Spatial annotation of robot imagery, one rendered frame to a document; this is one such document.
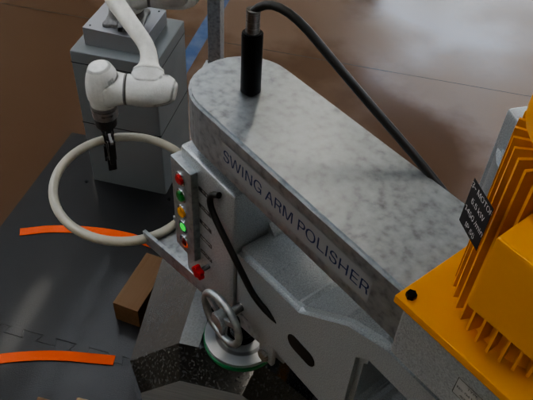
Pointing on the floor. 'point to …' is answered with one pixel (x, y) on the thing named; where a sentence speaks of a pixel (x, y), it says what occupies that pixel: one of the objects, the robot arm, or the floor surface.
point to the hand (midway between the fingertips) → (110, 158)
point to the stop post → (215, 30)
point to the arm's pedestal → (138, 158)
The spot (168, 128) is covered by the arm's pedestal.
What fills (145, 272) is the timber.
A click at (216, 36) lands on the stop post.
